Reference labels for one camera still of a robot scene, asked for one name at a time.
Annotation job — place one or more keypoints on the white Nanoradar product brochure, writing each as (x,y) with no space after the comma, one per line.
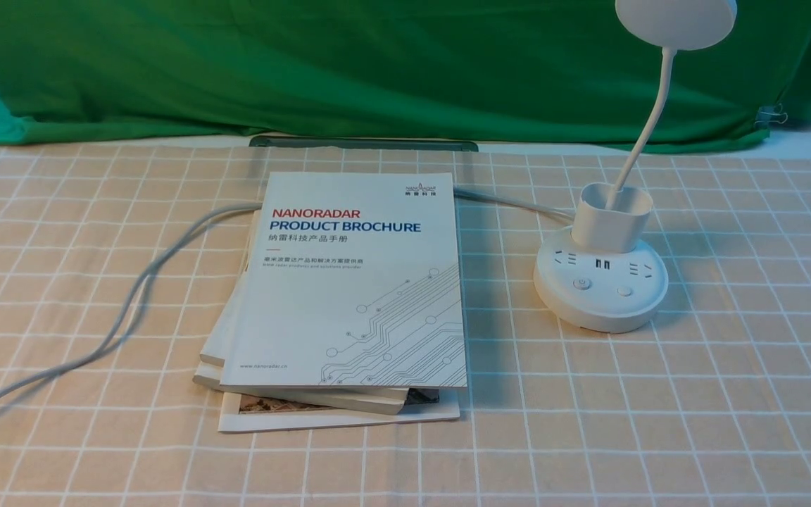
(353,281)

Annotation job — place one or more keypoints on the silver binder clip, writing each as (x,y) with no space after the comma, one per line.
(767,116)

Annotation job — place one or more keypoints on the green backdrop cloth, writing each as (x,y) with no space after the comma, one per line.
(502,71)

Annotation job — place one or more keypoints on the bottom magazine in stack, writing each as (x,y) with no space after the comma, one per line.
(247,414)

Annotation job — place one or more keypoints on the middle book in stack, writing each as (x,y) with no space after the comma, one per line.
(385,401)

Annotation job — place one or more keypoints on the beige checked tablecloth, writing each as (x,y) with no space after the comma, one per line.
(708,406)

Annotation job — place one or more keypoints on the white desk lamp with sockets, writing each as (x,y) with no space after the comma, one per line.
(598,273)

